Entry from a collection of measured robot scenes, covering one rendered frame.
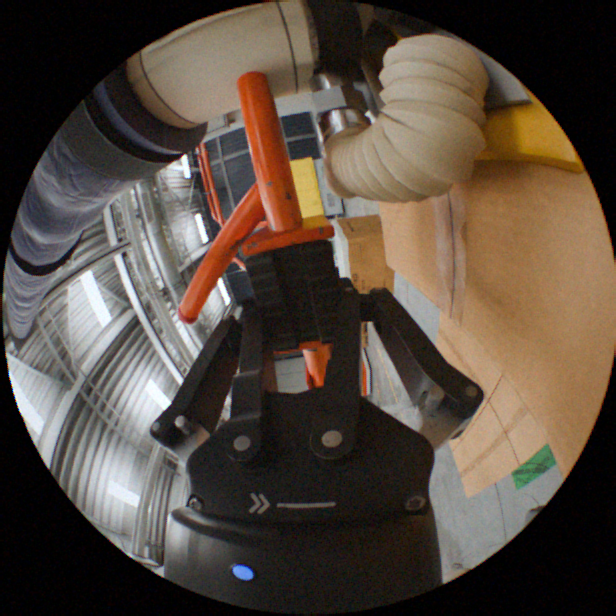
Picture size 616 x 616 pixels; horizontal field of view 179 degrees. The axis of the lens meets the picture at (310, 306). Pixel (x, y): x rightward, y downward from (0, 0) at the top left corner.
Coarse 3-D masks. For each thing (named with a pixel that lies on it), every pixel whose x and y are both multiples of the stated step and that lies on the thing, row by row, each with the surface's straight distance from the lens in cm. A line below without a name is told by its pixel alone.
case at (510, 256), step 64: (512, 192) 14; (576, 192) 12; (448, 256) 20; (512, 256) 14; (576, 256) 12; (512, 320) 15; (576, 320) 12; (512, 384) 16; (576, 384) 13; (576, 448) 14
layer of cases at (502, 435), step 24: (456, 336) 123; (456, 360) 128; (480, 360) 108; (480, 384) 112; (504, 384) 98; (480, 408) 117; (504, 408) 101; (480, 432) 122; (504, 432) 106; (528, 432) 94; (456, 456) 154; (480, 456) 128; (504, 456) 110; (528, 456) 98; (480, 480) 134
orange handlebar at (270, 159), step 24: (240, 96) 17; (264, 96) 16; (264, 120) 15; (264, 144) 14; (264, 168) 14; (288, 168) 15; (264, 192) 14; (288, 192) 14; (288, 216) 14; (312, 360) 18; (312, 384) 22
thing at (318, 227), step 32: (320, 224) 14; (256, 256) 13; (288, 256) 13; (320, 256) 12; (256, 288) 13; (288, 288) 14; (320, 288) 13; (288, 320) 14; (320, 320) 14; (288, 352) 17
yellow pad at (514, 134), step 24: (408, 24) 15; (432, 24) 15; (504, 72) 11; (504, 96) 11; (528, 96) 11; (504, 120) 12; (528, 120) 11; (552, 120) 10; (504, 144) 12; (528, 144) 11; (552, 144) 10; (576, 168) 11
